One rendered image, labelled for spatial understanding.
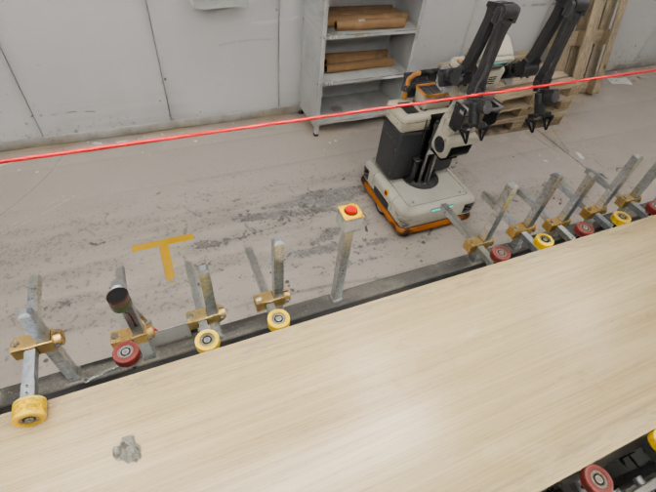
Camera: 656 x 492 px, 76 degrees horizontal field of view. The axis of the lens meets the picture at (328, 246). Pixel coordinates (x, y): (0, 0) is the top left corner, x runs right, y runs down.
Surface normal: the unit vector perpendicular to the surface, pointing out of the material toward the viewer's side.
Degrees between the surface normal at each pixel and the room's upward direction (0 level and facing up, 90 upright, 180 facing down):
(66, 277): 0
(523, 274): 0
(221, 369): 0
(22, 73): 90
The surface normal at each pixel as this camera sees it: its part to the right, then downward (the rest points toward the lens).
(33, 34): 0.38, 0.70
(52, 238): 0.09, -0.67
